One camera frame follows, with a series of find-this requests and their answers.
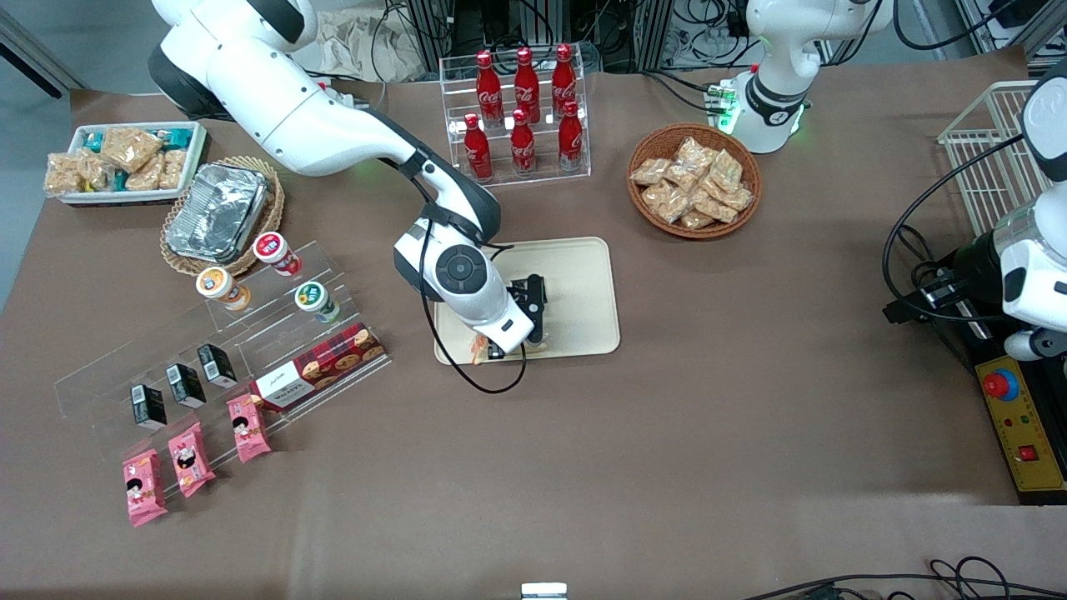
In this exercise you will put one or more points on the clear acrylic stepped display stand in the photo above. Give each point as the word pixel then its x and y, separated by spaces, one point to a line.
pixel 100 383

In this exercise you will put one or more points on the clear acrylic bottle rack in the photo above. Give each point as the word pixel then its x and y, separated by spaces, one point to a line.
pixel 521 179

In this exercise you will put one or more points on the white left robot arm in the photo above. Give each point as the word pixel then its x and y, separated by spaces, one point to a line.
pixel 783 50

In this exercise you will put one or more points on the white left base connector block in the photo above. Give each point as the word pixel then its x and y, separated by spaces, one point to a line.
pixel 722 104

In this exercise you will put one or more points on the orange lid yogurt cup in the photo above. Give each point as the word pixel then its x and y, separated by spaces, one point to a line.
pixel 221 286

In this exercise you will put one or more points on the clear wrapped rice cracker packet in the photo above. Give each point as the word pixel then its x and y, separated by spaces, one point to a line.
pixel 737 198
pixel 682 177
pixel 657 194
pixel 694 154
pixel 714 207
pixel 697 220
pixel 650 171
pixel 673 208
pixel 727 169

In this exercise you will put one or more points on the shallow tan wicker basket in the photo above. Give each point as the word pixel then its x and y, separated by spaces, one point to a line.
pixel 271 208

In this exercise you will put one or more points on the red plaid cookie box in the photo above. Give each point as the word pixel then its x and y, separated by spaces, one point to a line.
pixel 321 367

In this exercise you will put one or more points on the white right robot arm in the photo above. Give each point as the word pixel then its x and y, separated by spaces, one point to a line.
pixel 275 108

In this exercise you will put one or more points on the pink snack packet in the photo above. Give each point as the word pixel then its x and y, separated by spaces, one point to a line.
pixel 191 458
pixel 247 427
pixel 143 487

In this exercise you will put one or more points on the white rectangular plastic bin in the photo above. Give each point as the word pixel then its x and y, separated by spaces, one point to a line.
pixel 196 154

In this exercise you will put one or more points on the teal snack packet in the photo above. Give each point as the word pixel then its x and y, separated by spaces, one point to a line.
pixel 92 142
pixel 175 136

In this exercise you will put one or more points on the small black carton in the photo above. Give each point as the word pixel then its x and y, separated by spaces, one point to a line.
pixel 148 406
pixel 218 365
pixel 185 384

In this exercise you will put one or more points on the crumpled beige paper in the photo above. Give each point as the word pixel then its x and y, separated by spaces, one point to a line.
pixel 358 46

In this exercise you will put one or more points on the yellow emergency stop control box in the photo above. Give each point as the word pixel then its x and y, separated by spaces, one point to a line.
pixel 1029 425

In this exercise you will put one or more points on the aluminium frame rack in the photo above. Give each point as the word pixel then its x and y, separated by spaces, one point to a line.
pixel 500 25

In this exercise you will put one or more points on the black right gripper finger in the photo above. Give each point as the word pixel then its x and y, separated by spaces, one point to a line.
pixel 497 350

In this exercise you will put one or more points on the silver foil container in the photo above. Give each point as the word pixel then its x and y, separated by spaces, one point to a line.
pixel 217 212

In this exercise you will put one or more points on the round brown wicker basket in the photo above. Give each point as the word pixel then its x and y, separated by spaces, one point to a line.
pixel 642 150

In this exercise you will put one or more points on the triangle sandwich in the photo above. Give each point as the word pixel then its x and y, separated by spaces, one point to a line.
pixel 477 351

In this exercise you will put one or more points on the silver metal bracket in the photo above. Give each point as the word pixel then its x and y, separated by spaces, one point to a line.
pixel 543 592

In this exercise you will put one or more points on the white right base connector block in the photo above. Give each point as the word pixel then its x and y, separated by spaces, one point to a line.
pixel 357 100

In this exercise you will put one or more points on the green lid yogurt cup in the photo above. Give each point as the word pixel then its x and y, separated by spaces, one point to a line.
pixel 317 300

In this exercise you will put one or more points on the white base connector block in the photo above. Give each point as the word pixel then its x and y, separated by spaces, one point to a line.
pixel 357 100
pixel 722 104

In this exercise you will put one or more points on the red emergency stop button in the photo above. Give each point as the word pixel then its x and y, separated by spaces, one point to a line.
pixel 1000 384

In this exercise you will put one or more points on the red lid yogurt cup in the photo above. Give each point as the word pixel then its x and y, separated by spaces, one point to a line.
pixel 275 252

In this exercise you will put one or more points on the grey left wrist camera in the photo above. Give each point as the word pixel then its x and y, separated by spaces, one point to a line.
pixel 1034 344

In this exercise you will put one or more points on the clear wrapped granola snack packet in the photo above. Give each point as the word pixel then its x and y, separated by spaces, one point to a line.
pixel 173 168
pixel 96 171
pixel 146 177
pixel 62 172
pixel 131 147

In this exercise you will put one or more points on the red cola bottle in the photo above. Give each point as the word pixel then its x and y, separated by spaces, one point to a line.
pixel 523 146
pixel 488 83
pixel 570 140
pixel 477 150
pixel 564 77
pixel 526 79

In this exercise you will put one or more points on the beige plastic serving tray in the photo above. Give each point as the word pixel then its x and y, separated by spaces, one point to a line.
pixel 583 300

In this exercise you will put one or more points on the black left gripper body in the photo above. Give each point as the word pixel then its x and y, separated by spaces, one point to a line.
pixel 974 265

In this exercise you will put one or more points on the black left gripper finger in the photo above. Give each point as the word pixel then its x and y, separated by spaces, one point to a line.
pixel 938 292
pixel 913 310

